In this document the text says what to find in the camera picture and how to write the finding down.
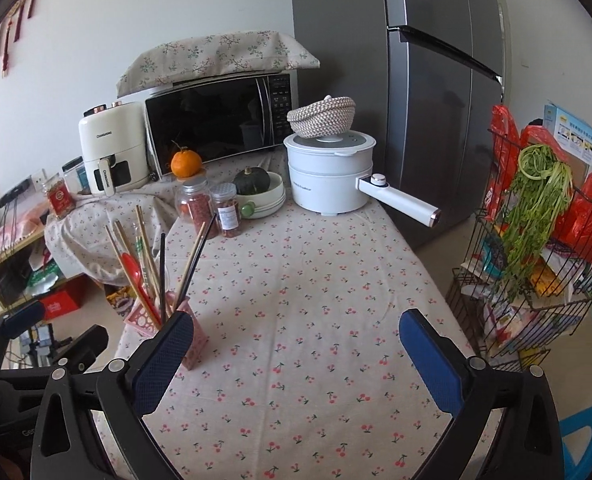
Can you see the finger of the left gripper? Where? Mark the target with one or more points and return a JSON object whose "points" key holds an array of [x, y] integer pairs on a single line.
{"points": [[78, 356], [22, 319]]}

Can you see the cherry print tablecloth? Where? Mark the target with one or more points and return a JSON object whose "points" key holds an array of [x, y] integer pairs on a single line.
{"points": [[303, 375]]}

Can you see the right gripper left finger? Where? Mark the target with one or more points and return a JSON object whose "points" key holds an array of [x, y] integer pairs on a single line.
{"points": [[66, 442]]}

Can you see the red gift box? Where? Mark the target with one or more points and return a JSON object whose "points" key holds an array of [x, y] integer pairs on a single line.
{"points": [[68, 297]]}

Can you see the red plastic bag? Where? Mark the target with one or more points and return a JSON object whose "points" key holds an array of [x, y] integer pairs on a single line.
{"points": [[573, 228]]}

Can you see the blue plastic stool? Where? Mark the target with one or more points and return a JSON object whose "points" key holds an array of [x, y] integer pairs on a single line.
{"points": [[588, 444]]}

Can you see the plastic jar red beans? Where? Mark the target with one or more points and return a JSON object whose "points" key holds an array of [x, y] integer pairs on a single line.
{"points": [[196, 209]]}

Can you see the woven rope basket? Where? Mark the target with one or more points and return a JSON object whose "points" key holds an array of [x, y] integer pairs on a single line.
{"points": [[328, 117]]}

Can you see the orange tangerine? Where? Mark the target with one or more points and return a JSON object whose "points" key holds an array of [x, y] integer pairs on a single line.
{"points": [[185, 163]]}

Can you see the white air fryer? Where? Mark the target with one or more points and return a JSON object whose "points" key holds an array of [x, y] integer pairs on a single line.
{"points": [[114, 148]]}

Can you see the black gold-tipped chopstick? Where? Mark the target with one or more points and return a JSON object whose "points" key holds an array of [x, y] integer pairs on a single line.
{"points": [[191, 264]]}

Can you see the disposable chopsticks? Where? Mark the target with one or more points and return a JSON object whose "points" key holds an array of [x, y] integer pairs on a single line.
{"points": [[139, 250]]}

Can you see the grey refrigerator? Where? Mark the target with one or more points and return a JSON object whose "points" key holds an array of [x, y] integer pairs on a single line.
{"points": [[425, 76]]}

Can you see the floral cloth microwave cover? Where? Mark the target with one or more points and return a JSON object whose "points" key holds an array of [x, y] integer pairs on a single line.
{"points": [[212, 56]]}

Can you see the dark green squash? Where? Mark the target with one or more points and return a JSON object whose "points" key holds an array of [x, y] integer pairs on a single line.
{"points": [[251, 181]]}

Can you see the white ceramic bowl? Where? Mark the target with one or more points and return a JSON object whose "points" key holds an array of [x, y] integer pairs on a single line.
{"points": [[263, 204]]}

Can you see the pink perforated utensil basket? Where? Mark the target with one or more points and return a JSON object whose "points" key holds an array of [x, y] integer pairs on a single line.
{"points": [[182, 340]]}

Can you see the jar with red label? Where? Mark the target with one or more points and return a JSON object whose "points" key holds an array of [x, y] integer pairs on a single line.
{"points": [[58, 195]]}

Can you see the white electric cooking pot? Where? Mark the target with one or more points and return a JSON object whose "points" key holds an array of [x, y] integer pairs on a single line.
{"points": [[334, 175]]}

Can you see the yellow cardboard box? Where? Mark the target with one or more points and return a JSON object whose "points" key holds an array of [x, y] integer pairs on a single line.
{"points": [[120, 298]]}

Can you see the black microwave oven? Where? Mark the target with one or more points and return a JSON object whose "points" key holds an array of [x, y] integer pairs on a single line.
{"points": [[218, 118]]}

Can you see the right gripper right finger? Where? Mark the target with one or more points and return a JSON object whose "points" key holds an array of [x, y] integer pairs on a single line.
{"points": [[527, 443]]}

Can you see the plastic jar labelled goji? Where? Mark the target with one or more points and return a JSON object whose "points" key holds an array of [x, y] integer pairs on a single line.
{"points": [[224, 200]]}

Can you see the black wire storage rack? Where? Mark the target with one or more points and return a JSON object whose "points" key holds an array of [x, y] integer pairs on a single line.
{"points": [[511, 335]]}

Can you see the red plastic spoon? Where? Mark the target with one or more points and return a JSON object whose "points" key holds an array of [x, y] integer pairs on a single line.
{"points": [[133, 271]]}

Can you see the green leafy vegetables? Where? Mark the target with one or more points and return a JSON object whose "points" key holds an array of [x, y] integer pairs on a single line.
{"points": [[542, 190]]}

